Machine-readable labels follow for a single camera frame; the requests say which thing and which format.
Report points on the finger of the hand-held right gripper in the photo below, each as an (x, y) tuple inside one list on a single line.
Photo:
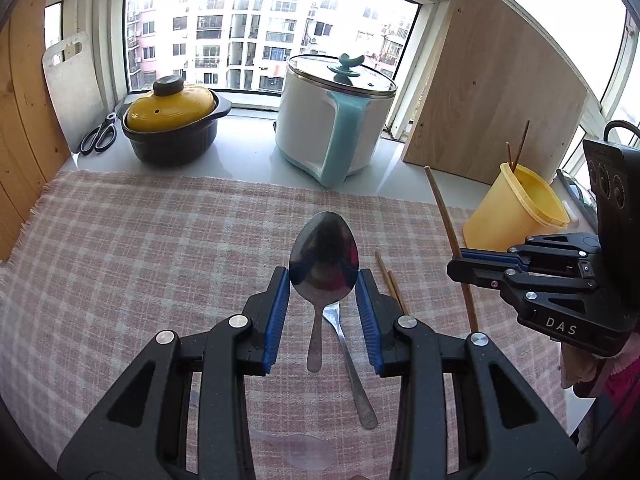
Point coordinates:
[(480, 272), (490, 255)]

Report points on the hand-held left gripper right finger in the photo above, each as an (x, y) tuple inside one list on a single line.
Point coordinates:
[(367, 320)]

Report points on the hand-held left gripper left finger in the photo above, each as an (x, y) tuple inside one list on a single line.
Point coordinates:
[(277, 320)]

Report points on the yellow plastic container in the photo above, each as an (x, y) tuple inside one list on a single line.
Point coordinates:
[(500, 220)]

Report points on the small metal spoon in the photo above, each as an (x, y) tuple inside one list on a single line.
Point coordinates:
[(350, 360)]

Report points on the clear plastic spoon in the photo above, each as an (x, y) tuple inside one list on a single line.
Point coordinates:
[(295, 447)]

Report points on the person's right forearm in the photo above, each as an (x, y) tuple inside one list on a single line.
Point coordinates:
[(622, 380)]

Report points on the person's right hand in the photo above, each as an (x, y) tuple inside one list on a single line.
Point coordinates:
[(582, 367)]

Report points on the floral white rice cooker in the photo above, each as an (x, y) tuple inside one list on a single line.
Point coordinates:
[(575, 195)]

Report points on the pink plaid cloth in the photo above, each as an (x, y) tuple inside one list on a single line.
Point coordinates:
[(150, 260)]

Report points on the light wooden board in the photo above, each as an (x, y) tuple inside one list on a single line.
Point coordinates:
[(490, 85)]

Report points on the white and teal electric cooker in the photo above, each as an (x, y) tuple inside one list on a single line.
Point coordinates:
[(310, 125)]

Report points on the black pot with yellow lid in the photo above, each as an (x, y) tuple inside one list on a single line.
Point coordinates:
[(170, 140)]

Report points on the apartment buildings outside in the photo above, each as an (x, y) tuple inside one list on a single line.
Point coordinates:
[(225, 25)]

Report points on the white cutting board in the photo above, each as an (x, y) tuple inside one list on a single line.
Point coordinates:
[(70, 100)]

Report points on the knotty pine wooden board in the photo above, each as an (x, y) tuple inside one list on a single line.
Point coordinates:
[(25, 135)]

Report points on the white window frame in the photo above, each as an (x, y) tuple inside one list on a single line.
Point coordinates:
[(112, 35)]

